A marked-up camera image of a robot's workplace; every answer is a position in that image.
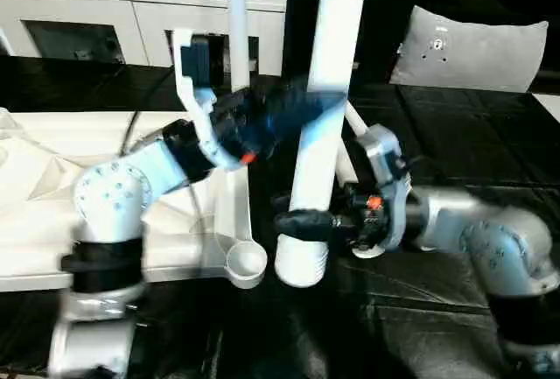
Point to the white plastic table leg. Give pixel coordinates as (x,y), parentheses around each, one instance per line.
(238,24)
(356,118)
(345,169)
(332,46)

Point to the white slanted pole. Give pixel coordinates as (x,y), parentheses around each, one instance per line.
(4,42)

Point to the grey printed cushion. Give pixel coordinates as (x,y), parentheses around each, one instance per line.
(472,55)

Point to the white flat panel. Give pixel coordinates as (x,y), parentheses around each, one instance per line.
(549,105)

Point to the white glass-door cabinet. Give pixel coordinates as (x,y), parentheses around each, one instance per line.
(87,7)

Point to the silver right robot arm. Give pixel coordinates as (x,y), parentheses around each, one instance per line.
(494,239)

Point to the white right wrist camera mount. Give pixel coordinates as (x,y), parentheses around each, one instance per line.
(385,156)

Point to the black work mat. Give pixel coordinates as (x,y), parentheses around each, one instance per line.
(437,142)

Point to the white plastic table top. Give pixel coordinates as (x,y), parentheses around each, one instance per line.
(44,204)

